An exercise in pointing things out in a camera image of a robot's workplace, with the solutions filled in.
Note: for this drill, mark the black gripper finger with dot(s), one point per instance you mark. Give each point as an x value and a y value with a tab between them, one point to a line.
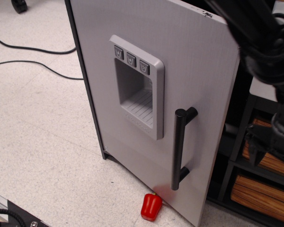
257	152

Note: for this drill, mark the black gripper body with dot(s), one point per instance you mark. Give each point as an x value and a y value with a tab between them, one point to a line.
271	137

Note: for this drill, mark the black bar door handle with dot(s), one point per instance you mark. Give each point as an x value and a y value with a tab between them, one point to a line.
182	119

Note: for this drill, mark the grey toy fridge door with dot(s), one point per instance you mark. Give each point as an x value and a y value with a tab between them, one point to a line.
191	59

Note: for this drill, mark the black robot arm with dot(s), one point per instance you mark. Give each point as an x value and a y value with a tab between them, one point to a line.
260	36

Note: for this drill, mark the dark fridge cabinet body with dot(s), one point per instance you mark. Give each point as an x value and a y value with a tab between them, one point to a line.
236	94

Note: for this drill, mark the upper woven storage basket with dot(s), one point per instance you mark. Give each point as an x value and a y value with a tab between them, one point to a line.
269	162

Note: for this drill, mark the woven storage basket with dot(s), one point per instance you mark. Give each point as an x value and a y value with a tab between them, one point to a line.
269	162
259	196

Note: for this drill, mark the dark grey shelf unit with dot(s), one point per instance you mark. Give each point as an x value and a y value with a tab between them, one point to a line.
256	108

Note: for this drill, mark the white countertop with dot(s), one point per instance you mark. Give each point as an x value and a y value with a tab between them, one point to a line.
257	87

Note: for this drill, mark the lower woven storage basket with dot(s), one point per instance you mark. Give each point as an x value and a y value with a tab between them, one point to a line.
259	196

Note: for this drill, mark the red bell pepper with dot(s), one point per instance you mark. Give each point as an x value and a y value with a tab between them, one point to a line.
151	206

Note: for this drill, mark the grey water dispenser panel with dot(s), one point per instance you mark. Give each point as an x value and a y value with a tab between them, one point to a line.
140	80

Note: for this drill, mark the black caster wheel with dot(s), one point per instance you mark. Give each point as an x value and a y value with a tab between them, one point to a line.
19	6

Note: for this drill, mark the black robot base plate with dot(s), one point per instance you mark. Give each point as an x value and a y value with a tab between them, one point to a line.
29	219

